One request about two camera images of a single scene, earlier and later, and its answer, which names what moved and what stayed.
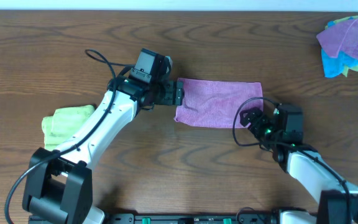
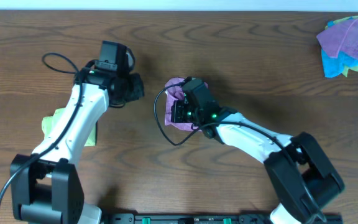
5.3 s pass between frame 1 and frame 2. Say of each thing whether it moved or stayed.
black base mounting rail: stayed
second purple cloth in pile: stayed
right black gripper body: moved
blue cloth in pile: stayed
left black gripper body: moved
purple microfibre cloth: moved
